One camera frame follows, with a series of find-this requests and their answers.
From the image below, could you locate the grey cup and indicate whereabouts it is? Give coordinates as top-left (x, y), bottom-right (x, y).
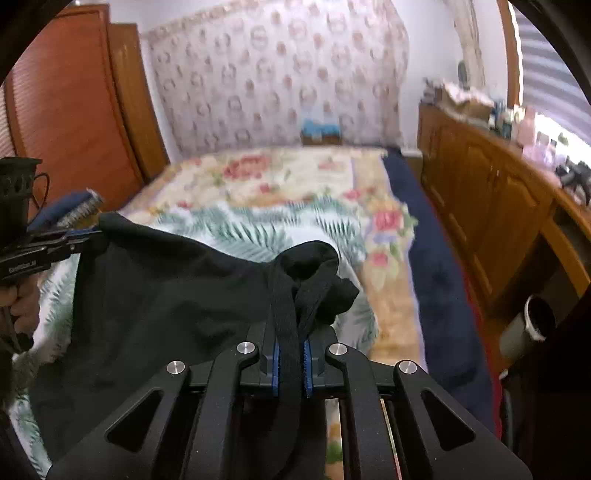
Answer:
top-left (499, 295), bottom-right (557, 361)

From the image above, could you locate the bed with floral sheet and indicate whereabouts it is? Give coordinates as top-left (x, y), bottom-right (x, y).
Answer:
top-left (9, 148), bottom-right (422, 480)

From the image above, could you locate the open cardboard box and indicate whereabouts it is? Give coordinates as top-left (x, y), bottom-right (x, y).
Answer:
top-left (442, 83), bottom-right (496, 121)

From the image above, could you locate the spare black gripper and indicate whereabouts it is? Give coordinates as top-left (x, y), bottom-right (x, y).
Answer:
top-left (555, 159), bottom-right (591, 205)

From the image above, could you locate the lace curtain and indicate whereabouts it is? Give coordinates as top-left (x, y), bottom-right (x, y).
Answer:
top-left (455, 0), bottom-right (486, 88)

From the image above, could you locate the blue cloth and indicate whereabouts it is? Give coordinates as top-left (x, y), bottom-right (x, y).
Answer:
top-left (302, 117), bottom-right (341, 134)

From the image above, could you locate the pink container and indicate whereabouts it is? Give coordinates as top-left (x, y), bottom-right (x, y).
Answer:
top-left (516, 108), bottom-right (539, 145)

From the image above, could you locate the small cardboard box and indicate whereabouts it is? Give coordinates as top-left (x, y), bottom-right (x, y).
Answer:
top-left (300, 129), bottom-right (342, 147)

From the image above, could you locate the person's left hand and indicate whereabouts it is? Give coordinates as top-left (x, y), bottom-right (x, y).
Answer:
top-left (0, 276), bottom-right (43, 352)

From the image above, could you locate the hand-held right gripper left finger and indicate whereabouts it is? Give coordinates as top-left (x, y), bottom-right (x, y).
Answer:
top-left (46, 320), bottom-right (282, 480)

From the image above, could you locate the folded navy garment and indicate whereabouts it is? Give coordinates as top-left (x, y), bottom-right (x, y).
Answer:
top-left (27, 189), bottom-right (93, 232)

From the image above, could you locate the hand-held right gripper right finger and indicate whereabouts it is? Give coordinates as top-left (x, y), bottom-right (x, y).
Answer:
top-left (304, 325), bottom-right (533, 480)

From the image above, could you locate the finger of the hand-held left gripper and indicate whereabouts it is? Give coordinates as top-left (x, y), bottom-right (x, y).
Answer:
top-left (51, 227), bottom-right (106, 256)

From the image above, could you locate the striped window blind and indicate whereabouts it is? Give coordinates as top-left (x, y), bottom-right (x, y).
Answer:
top-left (512, 0), bottom-right (591, 121)

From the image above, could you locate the wooden cabinet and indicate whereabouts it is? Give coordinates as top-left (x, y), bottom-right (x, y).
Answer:
top-left (418, 102), bottom-right (591, 320)

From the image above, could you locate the black printed t-shirt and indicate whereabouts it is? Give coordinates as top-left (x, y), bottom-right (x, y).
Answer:
top-left (28, 212), bottom-right (361, 480)

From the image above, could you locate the navy bed sheet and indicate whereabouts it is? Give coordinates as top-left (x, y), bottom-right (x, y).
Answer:
top-left (381, 150), bottom-right (498, 439)

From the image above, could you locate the wooden window frame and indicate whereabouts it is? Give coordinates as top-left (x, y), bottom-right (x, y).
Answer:
top-left (496, 0), bottom-right (525, 110)

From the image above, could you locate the navy patterned cloth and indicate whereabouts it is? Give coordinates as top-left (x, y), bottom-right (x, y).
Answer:
top-left (55, 190), bottom-right (105, 230)

